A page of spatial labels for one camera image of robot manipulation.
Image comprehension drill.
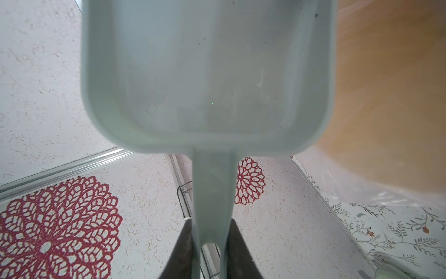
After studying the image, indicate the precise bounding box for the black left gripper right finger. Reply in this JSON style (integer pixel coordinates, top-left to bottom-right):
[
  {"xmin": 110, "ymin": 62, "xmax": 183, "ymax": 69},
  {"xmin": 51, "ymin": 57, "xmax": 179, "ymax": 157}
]
[{"xmin": 227, "ymin": 219, "xmax": 263, "ymax": 279}]

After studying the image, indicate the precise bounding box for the cream trash bin with bag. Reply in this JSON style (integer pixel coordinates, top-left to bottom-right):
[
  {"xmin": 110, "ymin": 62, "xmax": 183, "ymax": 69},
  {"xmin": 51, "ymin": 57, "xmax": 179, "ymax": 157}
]
[{"xmin": 297, "ymin": 1, "xmax": 446, "ymax": 209}]

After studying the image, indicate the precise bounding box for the black wire wall rack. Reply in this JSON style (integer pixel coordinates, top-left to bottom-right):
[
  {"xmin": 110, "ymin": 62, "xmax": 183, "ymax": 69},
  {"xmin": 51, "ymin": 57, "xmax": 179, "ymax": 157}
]
[{"xmin": 177, "ymin": 181, "xmax": 221, "ymax": 279}]

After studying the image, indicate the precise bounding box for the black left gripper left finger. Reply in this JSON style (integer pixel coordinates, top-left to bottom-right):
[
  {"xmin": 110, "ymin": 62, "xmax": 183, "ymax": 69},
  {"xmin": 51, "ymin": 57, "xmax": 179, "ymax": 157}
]
[{"xmin": 159, "ymin": 219, "xmax": 193, "ymax": 279}]

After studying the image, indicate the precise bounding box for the pale blue plastic dustpan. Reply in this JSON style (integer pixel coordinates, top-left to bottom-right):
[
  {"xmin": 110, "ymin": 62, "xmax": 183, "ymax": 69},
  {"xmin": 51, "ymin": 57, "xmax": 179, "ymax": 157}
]
[{"xmin": 81, "ymin": 1, "xmax": 338, "ymax": 279}]

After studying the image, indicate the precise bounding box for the pale green soap bar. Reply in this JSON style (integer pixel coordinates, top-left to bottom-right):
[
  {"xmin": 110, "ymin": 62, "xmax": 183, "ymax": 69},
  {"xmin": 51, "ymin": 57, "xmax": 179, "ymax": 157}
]
[{"xmin": 374, "ymin": 264, "xmax": 412, "ymax": 279}]

